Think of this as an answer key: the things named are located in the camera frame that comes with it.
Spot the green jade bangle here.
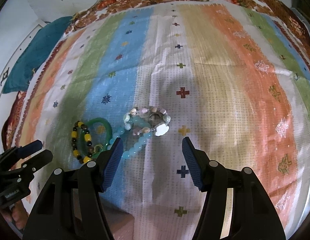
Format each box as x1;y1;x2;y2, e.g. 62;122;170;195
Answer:
79;118;113;159

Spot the yellow black bead bracelet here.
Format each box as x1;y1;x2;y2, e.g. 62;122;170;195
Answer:
71;120;94;164

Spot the light blue bead bracelet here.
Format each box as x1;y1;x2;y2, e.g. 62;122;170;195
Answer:
108;115;155;160

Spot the shell and stone bracelet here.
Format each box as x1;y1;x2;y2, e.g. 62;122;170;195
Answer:
122;106;171;137

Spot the silver metal tin box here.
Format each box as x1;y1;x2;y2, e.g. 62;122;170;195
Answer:
103;207;134;240

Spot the person's left hand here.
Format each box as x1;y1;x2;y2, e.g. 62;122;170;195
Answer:
0;200;29;230

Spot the white headboard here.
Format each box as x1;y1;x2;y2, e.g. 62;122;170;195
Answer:
0;19;47;121

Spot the teal pillow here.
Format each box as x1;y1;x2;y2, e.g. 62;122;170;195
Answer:
2;16;72;94

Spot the striped colourful woven mat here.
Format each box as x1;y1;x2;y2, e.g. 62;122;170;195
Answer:
17;1;310;239

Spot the brown floral blanket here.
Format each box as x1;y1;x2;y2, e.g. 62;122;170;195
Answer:
0;0;310;150

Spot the small silver ring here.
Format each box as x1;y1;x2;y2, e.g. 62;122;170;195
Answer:
149;113;161;126

